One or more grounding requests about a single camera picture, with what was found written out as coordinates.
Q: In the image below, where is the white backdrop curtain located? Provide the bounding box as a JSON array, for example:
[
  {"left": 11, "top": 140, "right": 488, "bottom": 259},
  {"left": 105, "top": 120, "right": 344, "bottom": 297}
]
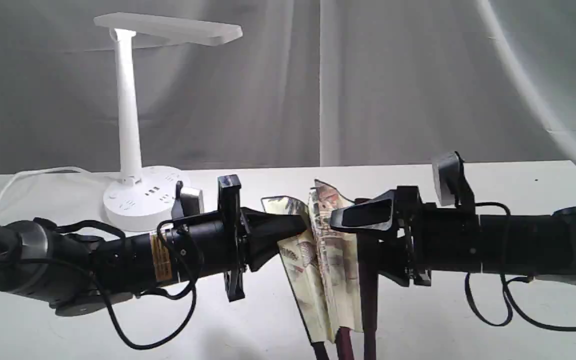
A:
[{"left": 0, "top": 0, "right": 576, "bottom": 174}]

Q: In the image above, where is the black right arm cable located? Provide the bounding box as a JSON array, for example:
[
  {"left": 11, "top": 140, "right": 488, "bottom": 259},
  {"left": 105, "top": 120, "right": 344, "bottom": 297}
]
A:
[{"left": 464, "top": 272, "right": 576, "bottom": 333}]

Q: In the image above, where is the white desk lamp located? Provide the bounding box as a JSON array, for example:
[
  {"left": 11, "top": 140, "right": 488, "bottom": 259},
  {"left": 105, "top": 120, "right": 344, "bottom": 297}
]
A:
[{"left": 93, "top": 13, "right": 243, "bottom": 233}]

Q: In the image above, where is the painted paper folding fan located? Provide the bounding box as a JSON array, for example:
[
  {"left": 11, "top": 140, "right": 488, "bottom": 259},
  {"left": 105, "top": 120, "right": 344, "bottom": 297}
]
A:
[{"left": 261, "top": 179, "right": 378, "bottom": 360}]

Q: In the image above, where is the white lamp power cord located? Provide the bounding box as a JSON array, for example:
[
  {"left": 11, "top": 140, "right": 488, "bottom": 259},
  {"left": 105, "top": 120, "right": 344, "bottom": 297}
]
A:
[{"left": 0, "top": 166, "right": 114, "bottom": 221}]

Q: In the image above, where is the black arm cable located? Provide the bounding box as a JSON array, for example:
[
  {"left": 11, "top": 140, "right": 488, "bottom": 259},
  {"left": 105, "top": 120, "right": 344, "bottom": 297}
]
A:
[
  {"left": 0, "top": 220, "right": 206, "bottom": 351},
  {"left": 464, "top": 272, "right": 576, "bottom": 333}
]

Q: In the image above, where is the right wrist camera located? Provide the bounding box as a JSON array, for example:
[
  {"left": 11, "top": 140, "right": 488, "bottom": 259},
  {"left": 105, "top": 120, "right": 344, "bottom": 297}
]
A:
[{"left": 432, "top": 151, "right": 475, "bottom": 212}]

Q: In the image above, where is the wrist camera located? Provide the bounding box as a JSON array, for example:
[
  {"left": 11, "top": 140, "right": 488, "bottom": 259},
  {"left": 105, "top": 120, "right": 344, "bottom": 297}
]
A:
[
  {"left": 171, "top": 180, "right": 204, "bottom": 219},
  {"left": 432, "top": 151, "right": 475, "bottom": 212}
]

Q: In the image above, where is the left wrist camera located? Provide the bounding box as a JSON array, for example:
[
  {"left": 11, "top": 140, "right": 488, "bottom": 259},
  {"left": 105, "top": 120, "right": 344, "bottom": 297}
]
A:
[{"left": 171, "top": 180, "right": 204, "bottom": 219}]

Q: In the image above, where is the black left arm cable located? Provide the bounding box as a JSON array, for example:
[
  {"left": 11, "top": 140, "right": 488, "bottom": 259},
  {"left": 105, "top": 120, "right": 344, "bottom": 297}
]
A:
[{"left": 0, "top": 220, "right": 206, "bottom": 351}]

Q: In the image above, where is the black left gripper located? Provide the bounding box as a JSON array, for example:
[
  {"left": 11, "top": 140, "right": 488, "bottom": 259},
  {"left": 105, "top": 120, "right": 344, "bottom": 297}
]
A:
[{"left": 150, "top": 174, "right": 307, "bottom": 302}]

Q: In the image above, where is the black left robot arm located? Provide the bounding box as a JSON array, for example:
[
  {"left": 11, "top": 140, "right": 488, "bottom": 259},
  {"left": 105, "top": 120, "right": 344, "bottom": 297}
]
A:
[{"left": 0, "top": 175, "right": 307, "bottom": 317}]

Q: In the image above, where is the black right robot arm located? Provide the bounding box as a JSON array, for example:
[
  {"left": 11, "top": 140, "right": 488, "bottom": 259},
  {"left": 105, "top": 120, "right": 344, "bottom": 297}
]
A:
[{"left": 329, "top": 186, "right": 576, "bottom": 287}]

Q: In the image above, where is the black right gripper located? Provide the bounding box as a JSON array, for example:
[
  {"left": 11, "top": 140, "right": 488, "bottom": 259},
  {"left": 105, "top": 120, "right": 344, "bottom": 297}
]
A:
[{"left": 329, "top": 186, "right": 482, "bottom": 287}]

